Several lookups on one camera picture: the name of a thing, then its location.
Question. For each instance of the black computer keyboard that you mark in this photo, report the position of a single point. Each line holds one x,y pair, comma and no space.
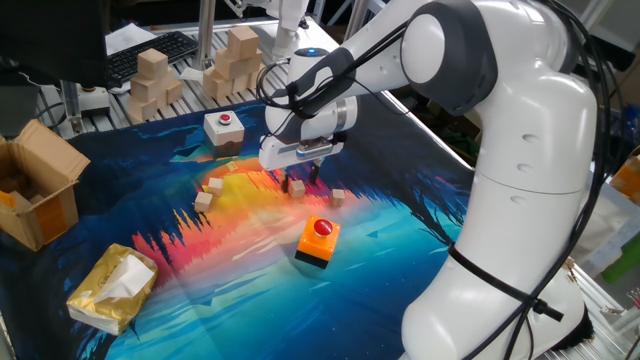
175,45

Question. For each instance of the white paper scrap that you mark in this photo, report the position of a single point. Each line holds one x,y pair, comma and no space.
192,75

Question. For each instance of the dark grey stand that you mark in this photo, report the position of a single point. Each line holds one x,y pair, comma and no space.
17,110

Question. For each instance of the black computer monitor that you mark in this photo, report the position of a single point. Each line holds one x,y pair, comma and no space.
50,40

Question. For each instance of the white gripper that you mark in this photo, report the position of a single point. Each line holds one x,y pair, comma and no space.
274,155

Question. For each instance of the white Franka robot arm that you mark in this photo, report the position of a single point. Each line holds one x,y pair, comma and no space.
535,150

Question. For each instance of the open brown cardboard box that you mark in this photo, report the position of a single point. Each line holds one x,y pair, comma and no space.
55,165

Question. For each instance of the green plastic object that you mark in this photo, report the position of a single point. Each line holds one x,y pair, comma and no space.
625,265

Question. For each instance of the white device with brown knob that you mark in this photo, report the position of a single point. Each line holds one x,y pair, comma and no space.
95,102

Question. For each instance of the short aluminium post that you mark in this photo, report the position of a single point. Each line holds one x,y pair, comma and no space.
72,105

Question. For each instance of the gold tissue pack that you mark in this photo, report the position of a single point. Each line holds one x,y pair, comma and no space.
100,280

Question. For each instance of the white paper sheet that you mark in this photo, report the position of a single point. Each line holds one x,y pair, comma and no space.
125,37

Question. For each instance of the silver camera box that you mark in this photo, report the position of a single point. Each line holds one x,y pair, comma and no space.
315,149

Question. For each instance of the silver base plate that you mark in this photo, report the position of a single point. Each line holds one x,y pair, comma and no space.
322,32

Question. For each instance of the white box with red button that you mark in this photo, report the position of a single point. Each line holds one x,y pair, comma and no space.
222,135

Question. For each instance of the small wooden cube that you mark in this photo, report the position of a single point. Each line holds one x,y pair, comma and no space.
215,186
338,197
297,188
203,202

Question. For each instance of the orange box with red button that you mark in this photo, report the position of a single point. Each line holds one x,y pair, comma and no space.
315,247

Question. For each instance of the black fluffy duster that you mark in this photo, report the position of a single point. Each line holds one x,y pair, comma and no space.
580,332

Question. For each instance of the colourful forest print cloth mat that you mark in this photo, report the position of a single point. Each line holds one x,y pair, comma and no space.
250,300

